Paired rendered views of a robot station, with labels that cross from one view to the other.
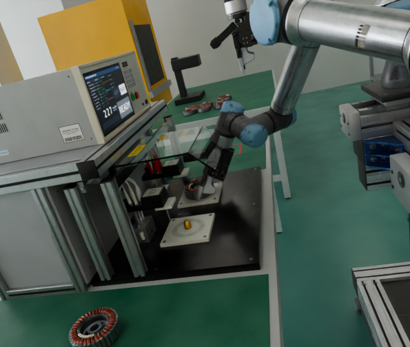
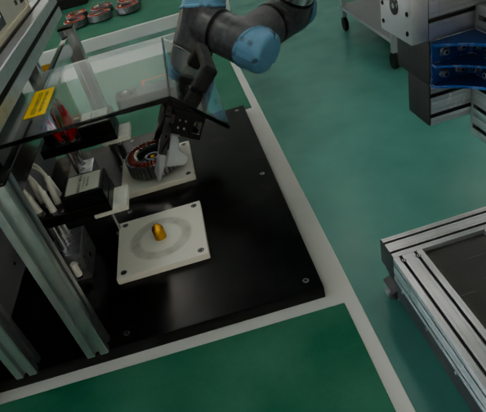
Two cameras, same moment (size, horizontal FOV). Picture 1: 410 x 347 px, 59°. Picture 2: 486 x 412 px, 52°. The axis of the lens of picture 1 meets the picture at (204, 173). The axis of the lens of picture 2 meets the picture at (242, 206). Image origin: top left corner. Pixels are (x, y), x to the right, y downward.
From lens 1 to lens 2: 34 cm
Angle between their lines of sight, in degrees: 19
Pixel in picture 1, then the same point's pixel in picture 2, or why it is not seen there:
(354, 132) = (417, 29)
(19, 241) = not seen: outside the picture
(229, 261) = (268, 293)
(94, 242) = not seen: outside the picture
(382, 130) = (459, 22)
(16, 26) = not seen: outside the picture
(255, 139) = (262, 55)
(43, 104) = not seen: outside the picture
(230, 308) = (305, 387)
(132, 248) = (77, 311)
